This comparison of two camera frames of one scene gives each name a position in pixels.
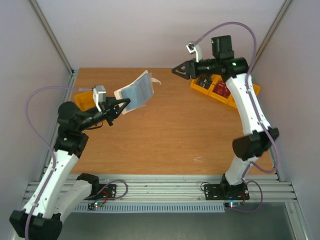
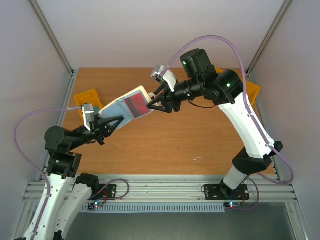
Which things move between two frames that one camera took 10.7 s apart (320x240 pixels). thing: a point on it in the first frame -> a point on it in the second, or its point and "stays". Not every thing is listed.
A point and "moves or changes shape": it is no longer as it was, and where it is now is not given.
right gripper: (192, 69) -> (169, 99)
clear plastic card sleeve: (139, 91) moves or changes shape
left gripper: (109, 109) -> (101, 126)
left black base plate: (108, 193) stays
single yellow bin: (85, 100) stays
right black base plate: (224, 192) stays
